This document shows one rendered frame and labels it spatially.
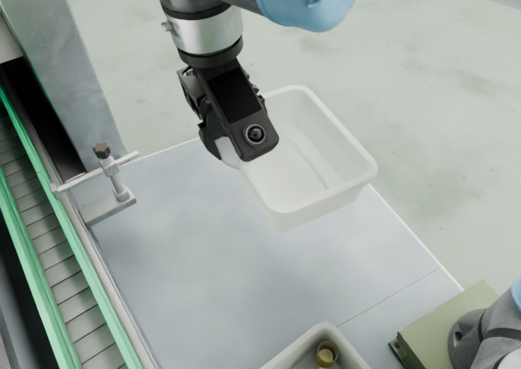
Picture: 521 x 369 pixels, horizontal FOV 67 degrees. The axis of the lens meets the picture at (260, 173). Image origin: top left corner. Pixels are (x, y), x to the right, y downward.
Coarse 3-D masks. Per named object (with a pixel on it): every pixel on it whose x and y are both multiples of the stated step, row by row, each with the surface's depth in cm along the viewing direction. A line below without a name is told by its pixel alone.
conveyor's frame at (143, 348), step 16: (0, 64) 110; (16, 96) 102; (32, 128) 94; (48, 160) 87; (64, 192) 82; (64, 208) 79; (80, 224) 77; (96, 256) 72; (96, 272) 70; (112, 288) 69; (112, 304) 67; (128, 304) 76; (128, 320) 65; (128, 336) 63; (144, 336) 70; (144, 352) 62; (144, 368) 60; (160, 368) 66
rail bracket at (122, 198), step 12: (96, 144) 72; (108, 156) 73; (132, 156) 77; (108, 168) 75; (72, 180) 73; (84, 180) 74; (60, 192) 73; (120, 192) 82; (96, 204) 82; (108, 204) 82; (120, 204) 82; (132, 204) 84; (84, 216) 80; (96, 216) 80; (108, 216) 82; (96, 240) 84
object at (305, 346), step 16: (304, 336) 67; (320, 336) 70; (336, 336) 67; (288, 352) 66; (304, 352) 70; (352, 352) 66; (272, 368) 64; (288, 368) 70; (304, 368) 71; (336, 368) 71; (352, 368) 67; (368, 368) 64
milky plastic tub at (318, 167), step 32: (288, 96) 66; (288, 128) 69; (320, 128) 64; (256, 160) 64; (288, 160) 64; (320, 160) 65; (352, 160) 58; (256, 192) 52; (288, 192) 60; (320, 192) 60; (352, 192) 56; (288, 224) 54
